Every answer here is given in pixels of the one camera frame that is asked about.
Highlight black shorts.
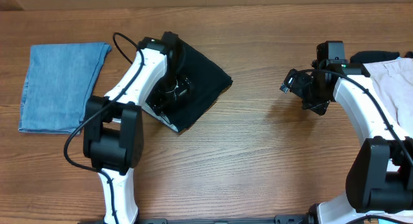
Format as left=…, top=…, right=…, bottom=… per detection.
left=142, top=42, right=232, bottom=132

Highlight blue denim garment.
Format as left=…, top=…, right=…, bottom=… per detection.
left=18, top=42, right=112, bottom=134

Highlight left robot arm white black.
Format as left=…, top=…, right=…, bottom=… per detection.
left=83, top=32, right=194, bottom=223

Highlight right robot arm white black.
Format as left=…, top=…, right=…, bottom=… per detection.
left=280, top=41, right=412, bottom=223

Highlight black garment in pile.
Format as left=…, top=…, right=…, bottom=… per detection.
left=350, top=50, right=400, bottom=64

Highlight beige shorts pile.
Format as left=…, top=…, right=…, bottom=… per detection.
left=364, top=58, right=412, bottom=132

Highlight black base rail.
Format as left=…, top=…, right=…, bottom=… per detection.
left=136, top=214, right=316, bottom=224

